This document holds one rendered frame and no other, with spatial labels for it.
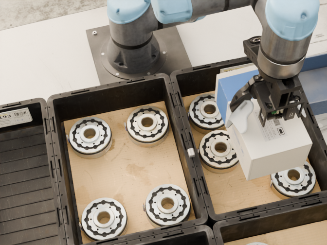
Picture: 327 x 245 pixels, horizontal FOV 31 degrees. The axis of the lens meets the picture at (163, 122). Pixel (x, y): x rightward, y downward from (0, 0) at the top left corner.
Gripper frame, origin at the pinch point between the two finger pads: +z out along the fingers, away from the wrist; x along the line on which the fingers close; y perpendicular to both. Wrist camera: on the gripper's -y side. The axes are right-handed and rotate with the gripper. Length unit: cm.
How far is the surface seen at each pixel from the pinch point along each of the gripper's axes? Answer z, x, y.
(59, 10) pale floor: 112, -34, -141
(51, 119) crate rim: 18, -41, -22
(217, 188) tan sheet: 27.7, -7.8, 1.2
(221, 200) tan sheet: 27.7, -8.0, 4.2
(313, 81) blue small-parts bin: 41, 31, -28
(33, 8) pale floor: 112, -45, -146
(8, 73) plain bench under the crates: 41, -52, -57
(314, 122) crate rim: 17.8, 16.6, -4.2
